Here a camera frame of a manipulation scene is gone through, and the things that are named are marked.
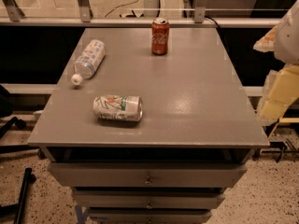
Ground cable on floor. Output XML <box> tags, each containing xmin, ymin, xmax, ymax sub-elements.
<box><xmin>104</xmin><ymin>0</ymin><xmax>146</xmax><ymax>19</ymax></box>

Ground grey drawer cabinet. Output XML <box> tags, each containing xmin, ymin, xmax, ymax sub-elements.
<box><xmin>29</xmin><ymin>28</ymin><xmax>268</xmax><ymax>224</ymax></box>

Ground clear plastic water bottle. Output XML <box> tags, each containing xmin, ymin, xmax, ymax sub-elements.
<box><xmin>71</xmin><ymin>39</ymin><xmax>106</xmax><ymax>86</ymax></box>

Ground white green 7up can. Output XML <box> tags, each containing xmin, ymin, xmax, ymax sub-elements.
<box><xmin>93</xmin><ymin>95</ymin><xmax>143</xmax><ymax>122</ymax></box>

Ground black office chair base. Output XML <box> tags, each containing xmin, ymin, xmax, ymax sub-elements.
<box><xmin>0</xmin><ymin>85</ymin><xmax>46</xmax><ymax>224</ymax></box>

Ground red coca-cola can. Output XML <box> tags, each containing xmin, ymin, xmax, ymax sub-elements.
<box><xmin>151</xmin><ymin>18</ymin><xmax>170</xmax><ymax>55</ymax></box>

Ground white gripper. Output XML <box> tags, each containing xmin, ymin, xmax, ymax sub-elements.
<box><xmin>253</xmin><ymin>0</ymin><xmax>299</xmax><ymax>126</ymax></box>

